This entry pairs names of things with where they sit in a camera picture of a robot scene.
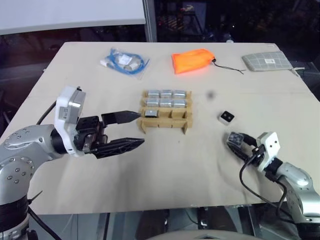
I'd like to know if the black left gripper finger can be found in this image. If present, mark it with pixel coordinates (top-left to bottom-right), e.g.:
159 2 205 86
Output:
90 136 146 160
100 110 143 125

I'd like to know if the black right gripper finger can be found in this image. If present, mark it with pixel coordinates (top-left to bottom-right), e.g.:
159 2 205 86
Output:
225 141 252 163
240 133 259 147

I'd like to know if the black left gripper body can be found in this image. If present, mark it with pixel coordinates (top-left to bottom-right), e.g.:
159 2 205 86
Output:
74 115 109 154

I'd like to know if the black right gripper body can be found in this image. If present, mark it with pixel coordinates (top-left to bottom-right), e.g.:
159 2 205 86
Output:
247 143 265 165

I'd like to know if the wooden slotted tray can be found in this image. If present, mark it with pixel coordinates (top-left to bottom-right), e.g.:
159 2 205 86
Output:
135 89 195 135

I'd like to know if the beige table cloth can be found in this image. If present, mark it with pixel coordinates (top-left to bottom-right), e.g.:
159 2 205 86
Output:
0 41 320 216

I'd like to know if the grey grid pattern case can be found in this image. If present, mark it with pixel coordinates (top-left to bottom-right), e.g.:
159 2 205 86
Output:
241 50 306 77

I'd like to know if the pale grey robot torso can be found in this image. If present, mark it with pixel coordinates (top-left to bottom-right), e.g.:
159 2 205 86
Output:
159 227 254 240

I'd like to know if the white board panel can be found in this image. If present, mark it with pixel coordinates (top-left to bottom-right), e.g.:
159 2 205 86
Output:
0 0 147 36

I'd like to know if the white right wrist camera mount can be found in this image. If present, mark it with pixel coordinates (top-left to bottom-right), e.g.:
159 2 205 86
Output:
255 131 279 174

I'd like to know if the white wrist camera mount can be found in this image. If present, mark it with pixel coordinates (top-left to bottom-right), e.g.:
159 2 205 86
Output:
54 85 87 158
255 131 279 174

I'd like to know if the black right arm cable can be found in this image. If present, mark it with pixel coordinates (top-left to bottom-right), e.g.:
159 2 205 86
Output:
239 146 302 225

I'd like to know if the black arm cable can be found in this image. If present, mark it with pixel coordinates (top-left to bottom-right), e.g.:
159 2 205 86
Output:
239 146 302 225
26 100 61 240

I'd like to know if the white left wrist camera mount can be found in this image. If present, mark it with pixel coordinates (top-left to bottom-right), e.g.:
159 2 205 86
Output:
54 85 87 158

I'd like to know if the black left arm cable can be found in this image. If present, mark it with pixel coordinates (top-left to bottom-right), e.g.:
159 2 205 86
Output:
26 100 61 240

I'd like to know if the plastic bag with blue cable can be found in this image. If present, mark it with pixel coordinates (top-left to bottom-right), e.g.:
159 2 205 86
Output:
99 47 152 81

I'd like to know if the black pouch drawstring cord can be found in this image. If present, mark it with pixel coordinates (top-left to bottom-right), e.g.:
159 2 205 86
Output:
211 57 248 76

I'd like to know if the orange drawstring pouch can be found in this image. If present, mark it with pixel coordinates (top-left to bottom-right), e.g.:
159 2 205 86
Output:
171 47 217 75

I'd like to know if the grey metal post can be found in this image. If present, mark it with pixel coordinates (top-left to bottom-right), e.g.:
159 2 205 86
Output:
143 0 159 43

